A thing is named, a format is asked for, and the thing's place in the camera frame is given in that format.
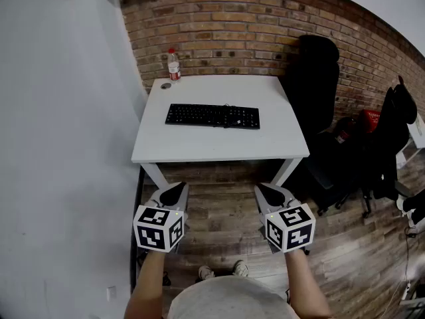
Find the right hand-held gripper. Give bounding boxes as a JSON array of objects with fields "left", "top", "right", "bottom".
[{"left": 254, "top": 183, "right": 316, "bottom": 255}]

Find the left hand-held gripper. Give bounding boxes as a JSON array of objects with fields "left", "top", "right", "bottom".
[{"left": 133, "top": 181, "right": 190, "bottom": 254}]

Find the black keyboard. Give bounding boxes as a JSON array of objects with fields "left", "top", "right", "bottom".
[{"left": 165, "top": 103, "right": 261, "bottom": 130}]

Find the person's left forearm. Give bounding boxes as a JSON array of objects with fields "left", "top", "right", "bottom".
[{"left": 124, "top": 249, "right": 167, "bottom": 319}]

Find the person's right forearm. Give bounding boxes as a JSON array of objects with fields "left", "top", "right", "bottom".
[{"left": 284, "top": 248, "right": 333, "bottom": 319}]

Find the white table leg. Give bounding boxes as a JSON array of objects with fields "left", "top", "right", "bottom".
[
  {"left": 139, "top": 162, "right": 171, "bottom": 191},
  {"left": 270, "top": 158, "right": 303, "bottom": 187}
]

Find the person's right shoe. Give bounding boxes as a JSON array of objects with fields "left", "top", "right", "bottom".
[{"left": 232, "top": 260, "right": 249, "bottom": 277}]

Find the person's grey shirt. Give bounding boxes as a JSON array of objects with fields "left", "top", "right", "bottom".
[{"left": 165, "top": 275, "right": 299, "bottom": 319}]

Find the black office chair with headrest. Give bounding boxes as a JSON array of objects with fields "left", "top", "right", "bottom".
[{"left": 281, "top": 34, "right": 353, "bottom": 217}]

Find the clear red-capped water bottle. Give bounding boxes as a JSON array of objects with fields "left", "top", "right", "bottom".
[{"left": 167, "top": 47, "right": 182, "bottom": 83}]

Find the black chair with dark jacket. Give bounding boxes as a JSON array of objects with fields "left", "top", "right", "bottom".
[{"left": 360, "top": 74, "right": 419, "bottom": 219}]

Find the white table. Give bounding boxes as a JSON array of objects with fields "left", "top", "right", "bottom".
[{"left": 396, "top": 111, "right": 425, "bottom": 171}]

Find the white power strip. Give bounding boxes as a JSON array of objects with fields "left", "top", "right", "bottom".
[{"left": 400, "top": 280, "right": 413, "bottom": 301}]

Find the thin white cable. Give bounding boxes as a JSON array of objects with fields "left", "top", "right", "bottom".
[{"left": 386, "top": 226, "right": 412, "bottom": 312}]

